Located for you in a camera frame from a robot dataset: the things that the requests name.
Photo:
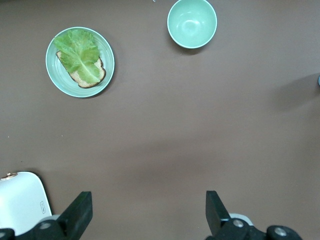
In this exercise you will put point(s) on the mint green plate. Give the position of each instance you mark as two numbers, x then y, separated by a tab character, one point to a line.
103	50

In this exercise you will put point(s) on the toasted bread slice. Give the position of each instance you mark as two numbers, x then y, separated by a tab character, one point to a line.
98	75

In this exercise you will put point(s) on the green lettuce leaf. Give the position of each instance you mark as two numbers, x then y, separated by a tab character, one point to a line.
75	52

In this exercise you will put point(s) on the white toaster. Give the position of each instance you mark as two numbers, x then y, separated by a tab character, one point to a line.
22	200

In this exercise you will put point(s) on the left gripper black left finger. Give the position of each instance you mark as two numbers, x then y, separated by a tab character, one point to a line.
78	215

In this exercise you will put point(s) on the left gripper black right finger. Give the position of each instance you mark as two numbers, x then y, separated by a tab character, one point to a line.
216	215

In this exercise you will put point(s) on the mint green bowl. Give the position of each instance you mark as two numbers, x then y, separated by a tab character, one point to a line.
192	23

